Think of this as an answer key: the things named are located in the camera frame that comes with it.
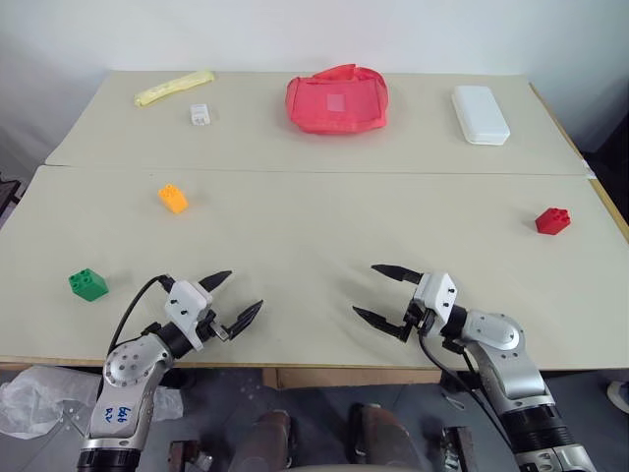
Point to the red toy brick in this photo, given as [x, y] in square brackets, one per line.
[552, 221]

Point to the clear crumpled plastic bag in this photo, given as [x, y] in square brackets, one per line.
[34, 399]

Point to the wooden table frame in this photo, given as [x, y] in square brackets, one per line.
[354, 377]

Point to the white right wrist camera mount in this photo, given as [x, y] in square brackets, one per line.
[437, 291]

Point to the white rectangular plastic box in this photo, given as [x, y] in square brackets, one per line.
[480, 115]

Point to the green toy brick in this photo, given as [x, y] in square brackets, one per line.
[88, 284]

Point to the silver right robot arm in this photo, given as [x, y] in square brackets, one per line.
[511, 366]

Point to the orange toy brick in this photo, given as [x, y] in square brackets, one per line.
[172, 198]

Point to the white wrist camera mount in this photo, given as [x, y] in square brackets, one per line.
[185, 298]
[437, 291]

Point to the dark rounded shape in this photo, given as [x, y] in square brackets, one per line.
[275, 438]
[381, 435]

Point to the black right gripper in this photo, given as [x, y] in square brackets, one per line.
[418, 318]

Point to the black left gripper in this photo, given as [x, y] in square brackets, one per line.
[214, 326]

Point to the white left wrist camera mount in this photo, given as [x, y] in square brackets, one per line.
[185, 298]

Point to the dark metal bracket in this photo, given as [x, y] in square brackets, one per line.
[189, 457]
[457, 448]

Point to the dark object beside table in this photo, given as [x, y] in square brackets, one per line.
[9, 194]

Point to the red fabric bag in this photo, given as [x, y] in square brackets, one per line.
[337, 105]

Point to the long pale yellow package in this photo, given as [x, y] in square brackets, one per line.
[174, 88]

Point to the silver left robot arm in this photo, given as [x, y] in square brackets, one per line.
[129, 373]

